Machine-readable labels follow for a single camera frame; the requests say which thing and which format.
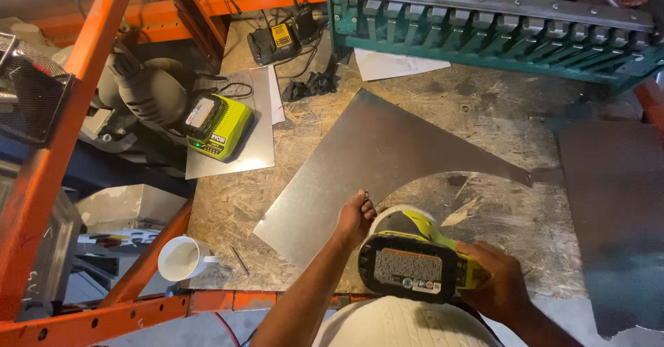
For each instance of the person's right hand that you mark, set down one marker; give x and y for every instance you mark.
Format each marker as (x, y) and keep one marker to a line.
(500, 284)

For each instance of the person's left hand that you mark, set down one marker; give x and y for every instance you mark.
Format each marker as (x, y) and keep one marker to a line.
(352, 222)

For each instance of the person's left fingers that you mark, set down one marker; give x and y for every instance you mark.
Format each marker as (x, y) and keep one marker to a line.
(367, 209)

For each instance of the person's right fingers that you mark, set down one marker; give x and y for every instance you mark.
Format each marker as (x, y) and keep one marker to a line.
(469, 251)

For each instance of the curved cut sheet metal piece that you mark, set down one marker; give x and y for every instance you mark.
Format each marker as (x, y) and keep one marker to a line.
(363, 150)

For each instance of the scratched flat metal sheet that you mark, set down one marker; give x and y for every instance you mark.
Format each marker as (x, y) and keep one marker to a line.
(518, 233)

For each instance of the person's white knit shirt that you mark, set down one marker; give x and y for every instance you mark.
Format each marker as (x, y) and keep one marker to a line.
(404, 326)

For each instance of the small rectangular metal sheet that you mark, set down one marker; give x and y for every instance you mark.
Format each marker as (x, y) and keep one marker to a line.
(259, 139)

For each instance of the black crumpled glove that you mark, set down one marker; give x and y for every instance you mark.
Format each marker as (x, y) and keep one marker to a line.
(311, 85)

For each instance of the thin metal nail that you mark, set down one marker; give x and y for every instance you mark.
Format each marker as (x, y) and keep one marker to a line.
(239, 260)

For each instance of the white paper strip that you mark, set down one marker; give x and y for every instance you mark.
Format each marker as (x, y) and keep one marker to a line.
(277, 98)

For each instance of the white paper sheet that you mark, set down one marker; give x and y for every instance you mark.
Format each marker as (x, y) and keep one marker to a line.
(394, 64)

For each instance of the dark flat metal sheet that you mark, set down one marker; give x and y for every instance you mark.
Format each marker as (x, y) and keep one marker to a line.
(617, 222)

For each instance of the green battery charger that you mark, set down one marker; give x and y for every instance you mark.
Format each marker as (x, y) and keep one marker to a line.
(228, 129)

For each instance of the yellow and black battery charger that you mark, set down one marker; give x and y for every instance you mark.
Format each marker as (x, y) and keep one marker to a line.
(272, 43)

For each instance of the black battery pack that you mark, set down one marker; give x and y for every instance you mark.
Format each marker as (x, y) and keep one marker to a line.
(201, 114)

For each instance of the white mug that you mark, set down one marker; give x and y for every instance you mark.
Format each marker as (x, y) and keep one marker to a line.
(179, 259)

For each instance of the black handheld radio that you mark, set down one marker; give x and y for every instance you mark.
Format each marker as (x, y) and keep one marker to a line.
(303, 22)

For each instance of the green sheet metal brake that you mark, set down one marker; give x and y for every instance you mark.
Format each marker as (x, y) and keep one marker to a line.
(493, 30)

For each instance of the grey metal box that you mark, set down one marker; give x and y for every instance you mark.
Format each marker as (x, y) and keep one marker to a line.
(129, 204)

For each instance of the grey power tool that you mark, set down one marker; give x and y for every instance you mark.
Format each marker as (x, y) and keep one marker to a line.
(150, 92)

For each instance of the black mesh basket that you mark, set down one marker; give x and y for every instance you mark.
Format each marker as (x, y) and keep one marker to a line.
(31, 92)

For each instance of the grey metal duct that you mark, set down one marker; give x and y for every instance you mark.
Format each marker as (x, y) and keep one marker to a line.
(52, 253)

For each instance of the orange steel rack frame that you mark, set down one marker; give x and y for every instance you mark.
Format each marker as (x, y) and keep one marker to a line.
(31, 207)

